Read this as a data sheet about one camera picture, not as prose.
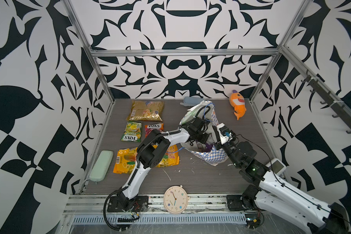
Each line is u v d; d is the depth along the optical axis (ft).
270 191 1.68
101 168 2.83
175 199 2.40
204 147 2.99
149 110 3.44
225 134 1.89
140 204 2.42
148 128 3.27
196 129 2.56
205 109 2.72
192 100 3.81
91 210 2.41
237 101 3.62
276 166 3.15
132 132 3.17
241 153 1.74
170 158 2.78
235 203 2.44
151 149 1.84
